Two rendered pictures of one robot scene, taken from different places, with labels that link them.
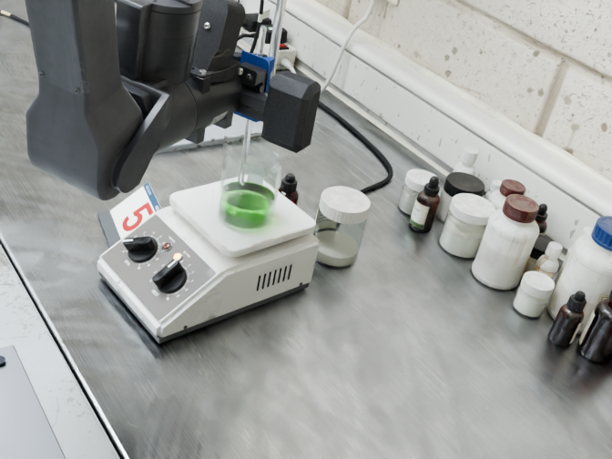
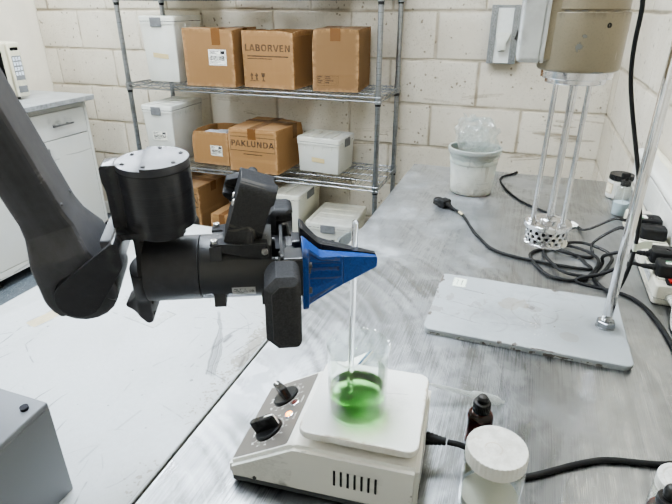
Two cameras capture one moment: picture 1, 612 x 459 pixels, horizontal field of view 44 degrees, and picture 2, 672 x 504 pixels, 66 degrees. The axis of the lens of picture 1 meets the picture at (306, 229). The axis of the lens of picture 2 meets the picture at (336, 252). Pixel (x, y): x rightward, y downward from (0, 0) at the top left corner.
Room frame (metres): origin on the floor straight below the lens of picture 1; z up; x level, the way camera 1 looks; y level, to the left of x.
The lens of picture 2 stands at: (0.45, -0.29, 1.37)
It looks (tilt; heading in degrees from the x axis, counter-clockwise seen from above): 25 degrees down; 61
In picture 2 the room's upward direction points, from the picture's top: straight up
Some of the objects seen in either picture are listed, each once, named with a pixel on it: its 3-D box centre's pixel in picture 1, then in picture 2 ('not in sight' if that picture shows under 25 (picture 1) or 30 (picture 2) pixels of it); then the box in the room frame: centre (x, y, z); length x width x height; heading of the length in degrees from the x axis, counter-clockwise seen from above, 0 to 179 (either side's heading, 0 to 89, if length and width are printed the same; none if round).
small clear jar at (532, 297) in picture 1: (533, 294); not in sight; (0.74, -0.28, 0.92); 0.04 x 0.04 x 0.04
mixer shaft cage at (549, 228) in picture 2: not in sight; (559, 161); (1.09, 0.19, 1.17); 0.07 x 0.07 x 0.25
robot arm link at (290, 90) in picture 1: (198, 92); (250, 264); (0.59, 0.11, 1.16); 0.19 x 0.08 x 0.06; 67
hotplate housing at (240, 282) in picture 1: (219, 251); (343, 430); (0.67, 0.09, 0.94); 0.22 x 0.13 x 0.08; 136
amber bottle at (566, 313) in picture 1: (570, 316); not in sight; (0.70, -0.31, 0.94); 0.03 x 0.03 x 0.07
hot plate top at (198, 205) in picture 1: (242, 212); (367, 404); (0.69, 0.07, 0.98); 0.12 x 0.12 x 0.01; 46
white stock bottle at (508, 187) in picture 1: (503, 212); not in sight; (0.88, -0.25, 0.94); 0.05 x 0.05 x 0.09
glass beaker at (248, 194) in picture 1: (250, 188); (356, 380); (0.67, 0.06, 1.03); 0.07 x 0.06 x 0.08; 38
